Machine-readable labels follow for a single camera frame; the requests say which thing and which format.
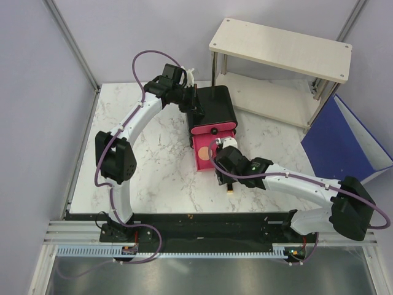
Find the blue binder folder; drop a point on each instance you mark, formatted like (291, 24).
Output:
(338, 144)

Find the peach makeup sponge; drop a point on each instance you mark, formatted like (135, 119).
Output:
(203, 153)

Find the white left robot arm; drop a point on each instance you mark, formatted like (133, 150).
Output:
(115, 159)

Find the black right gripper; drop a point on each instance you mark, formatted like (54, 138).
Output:
(224, 179)

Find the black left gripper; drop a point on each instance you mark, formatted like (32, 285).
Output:
(194, 106)

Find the white two-tier shelf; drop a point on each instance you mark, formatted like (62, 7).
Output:
(276, 73)

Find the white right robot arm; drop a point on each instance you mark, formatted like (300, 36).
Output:
(344, 206)

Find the black drawer cabinet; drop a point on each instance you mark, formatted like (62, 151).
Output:
(217, 106)

